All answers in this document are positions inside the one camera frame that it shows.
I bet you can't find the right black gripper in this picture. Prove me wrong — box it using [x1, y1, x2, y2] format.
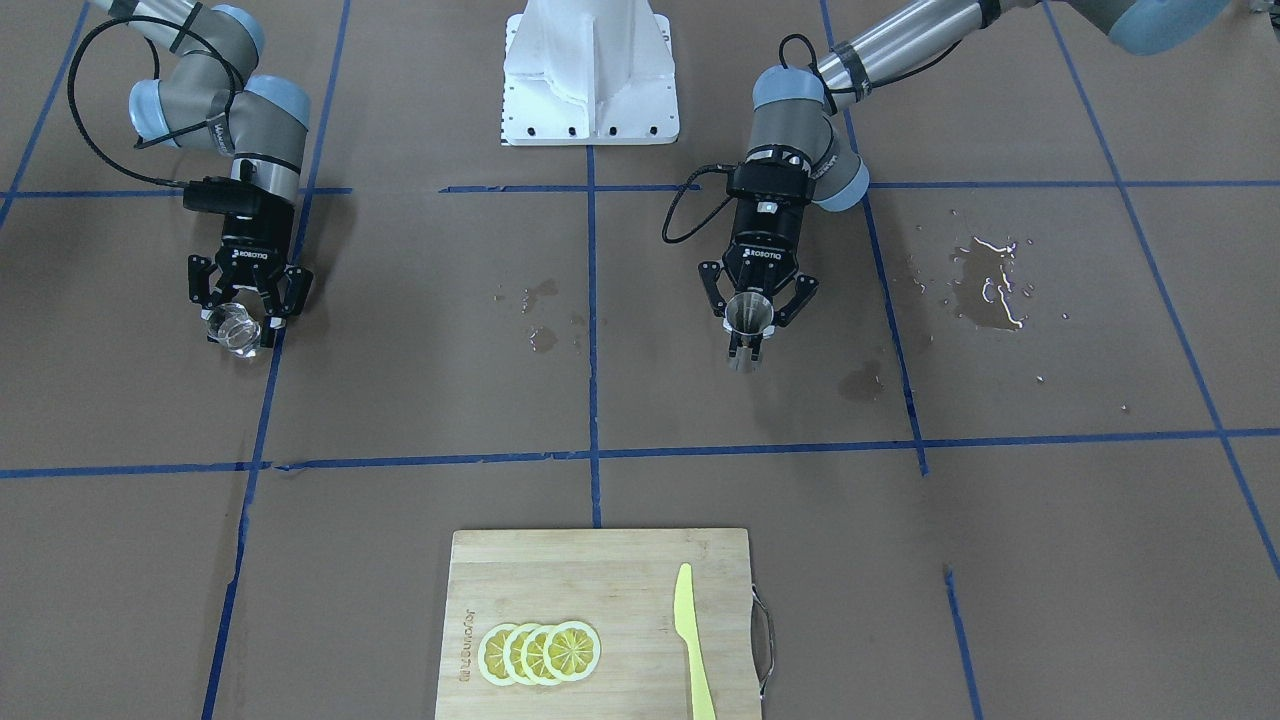
[187, 205, 314, 348]

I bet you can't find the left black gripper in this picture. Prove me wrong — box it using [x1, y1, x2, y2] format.
[698, 199, 820, 363]

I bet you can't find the steel jigger measuring cup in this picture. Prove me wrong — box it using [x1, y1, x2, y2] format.
[723, 291, 774, 373]

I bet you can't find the clear glass cup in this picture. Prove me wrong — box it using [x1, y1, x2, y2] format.
[201, 302, 262, 359]

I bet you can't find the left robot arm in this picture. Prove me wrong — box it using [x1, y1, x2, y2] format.
[698, 1, 1016, 372]

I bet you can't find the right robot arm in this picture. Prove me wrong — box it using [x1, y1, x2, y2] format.
[102, 1, 314, 357]

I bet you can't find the bamboo cutting board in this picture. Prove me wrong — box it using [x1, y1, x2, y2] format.
[434, 528, 763, 719]

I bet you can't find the yellow plastic knife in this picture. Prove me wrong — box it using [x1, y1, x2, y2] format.
[673, 562, 716, 719]

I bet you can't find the lemon slice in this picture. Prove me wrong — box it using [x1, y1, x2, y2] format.
[500, 623, 540, 685]
[520, 625, 561, 687]
[543, 620, 602, 683]
[479, 623, 518, 687]

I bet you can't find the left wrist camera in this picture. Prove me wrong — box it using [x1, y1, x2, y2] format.
[726, 161, 813, 206]

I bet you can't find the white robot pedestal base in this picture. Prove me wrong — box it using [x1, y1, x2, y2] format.
[500, 1, 681, 147]

